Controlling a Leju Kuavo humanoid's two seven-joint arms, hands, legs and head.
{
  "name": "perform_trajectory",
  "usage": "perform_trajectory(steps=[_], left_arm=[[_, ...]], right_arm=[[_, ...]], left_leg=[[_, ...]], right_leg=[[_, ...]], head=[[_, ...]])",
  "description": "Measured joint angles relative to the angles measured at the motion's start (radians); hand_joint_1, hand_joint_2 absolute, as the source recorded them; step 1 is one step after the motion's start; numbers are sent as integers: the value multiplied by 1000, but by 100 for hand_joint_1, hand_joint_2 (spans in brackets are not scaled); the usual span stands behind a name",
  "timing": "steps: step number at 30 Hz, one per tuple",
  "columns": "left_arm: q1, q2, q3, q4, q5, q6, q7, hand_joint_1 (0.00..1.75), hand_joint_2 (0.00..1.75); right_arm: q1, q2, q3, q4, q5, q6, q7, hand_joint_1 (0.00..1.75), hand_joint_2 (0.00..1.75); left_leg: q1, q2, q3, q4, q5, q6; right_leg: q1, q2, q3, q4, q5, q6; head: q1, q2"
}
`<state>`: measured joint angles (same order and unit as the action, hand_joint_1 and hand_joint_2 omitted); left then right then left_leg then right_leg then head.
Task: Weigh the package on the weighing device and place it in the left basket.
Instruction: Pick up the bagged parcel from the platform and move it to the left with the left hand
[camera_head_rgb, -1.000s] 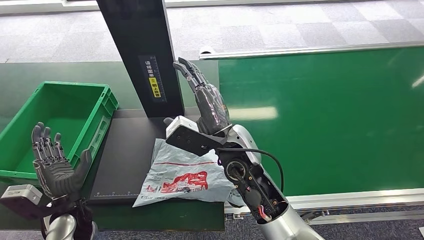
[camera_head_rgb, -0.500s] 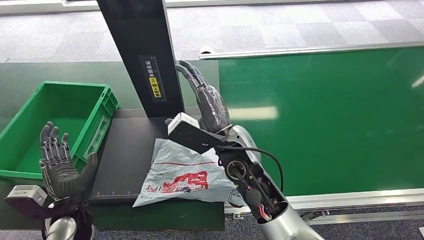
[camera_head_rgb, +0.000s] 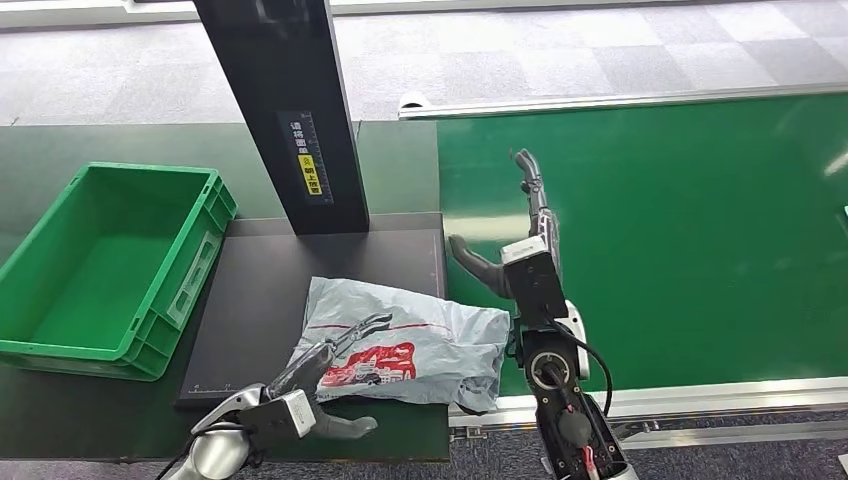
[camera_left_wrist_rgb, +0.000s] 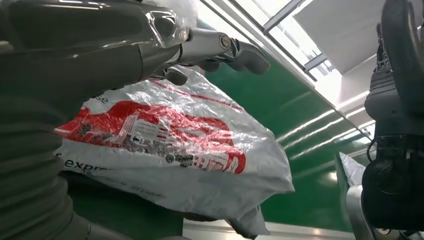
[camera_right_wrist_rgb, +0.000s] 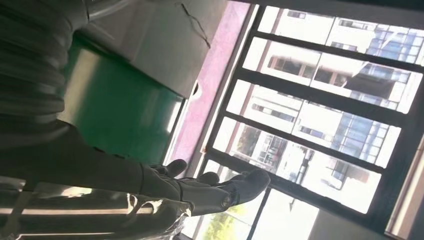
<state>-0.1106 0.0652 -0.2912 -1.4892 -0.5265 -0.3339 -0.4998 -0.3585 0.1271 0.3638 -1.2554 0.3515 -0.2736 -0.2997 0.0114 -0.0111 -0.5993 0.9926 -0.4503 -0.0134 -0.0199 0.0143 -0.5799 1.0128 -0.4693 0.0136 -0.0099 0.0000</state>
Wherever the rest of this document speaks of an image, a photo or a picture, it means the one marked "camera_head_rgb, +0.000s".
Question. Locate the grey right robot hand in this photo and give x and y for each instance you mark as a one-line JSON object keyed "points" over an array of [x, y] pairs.
{"points": [[540, 205]]}

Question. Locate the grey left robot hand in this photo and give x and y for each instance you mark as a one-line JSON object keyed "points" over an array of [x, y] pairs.
{"points": [[311, 368]]}

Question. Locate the grey package with red print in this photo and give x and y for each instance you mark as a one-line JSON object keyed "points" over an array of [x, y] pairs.
{"points": [[430, 331]]}

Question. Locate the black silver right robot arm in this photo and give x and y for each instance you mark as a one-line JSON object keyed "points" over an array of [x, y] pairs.
{"points": [[570, 424]]}

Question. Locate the black weighing device with column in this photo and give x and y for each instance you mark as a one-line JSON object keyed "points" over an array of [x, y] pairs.
{"points": [[265, 285]]}

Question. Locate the green conveyor belt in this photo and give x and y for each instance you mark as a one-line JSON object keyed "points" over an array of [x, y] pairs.
{"points": [[696, 232]]}

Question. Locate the white conveyor roller end cap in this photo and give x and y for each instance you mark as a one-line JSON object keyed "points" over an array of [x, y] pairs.
{"points": [[414, 100]]}

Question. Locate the yellow label sticker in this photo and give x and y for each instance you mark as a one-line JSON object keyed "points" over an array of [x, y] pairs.
{"points": [[309, 175]]}

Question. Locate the green plastic crate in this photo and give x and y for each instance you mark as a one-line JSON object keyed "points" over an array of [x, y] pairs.
{"points": [[99, 278]]}

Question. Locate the aluminium conveyor underframe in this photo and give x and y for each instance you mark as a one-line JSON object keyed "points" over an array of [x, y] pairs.
{"points": [[715, 437]]}

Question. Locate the white baseboard strip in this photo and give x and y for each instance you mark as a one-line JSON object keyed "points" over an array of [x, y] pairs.
{"points": [[79, 12]]}

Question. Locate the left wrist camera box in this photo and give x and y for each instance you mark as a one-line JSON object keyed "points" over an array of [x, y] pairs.
{"points": [[278, 418]]}

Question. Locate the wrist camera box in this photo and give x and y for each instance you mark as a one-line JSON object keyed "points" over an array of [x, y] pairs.
{"points": [[278, 418], [533, 285]]}

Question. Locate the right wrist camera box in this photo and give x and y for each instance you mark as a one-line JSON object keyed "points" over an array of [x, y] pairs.
{"points": [[533, 285]]}

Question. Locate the aluminium conveyor side rail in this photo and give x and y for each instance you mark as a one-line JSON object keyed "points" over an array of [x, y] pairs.
{"points": [[629, 99], [696, 397]]}

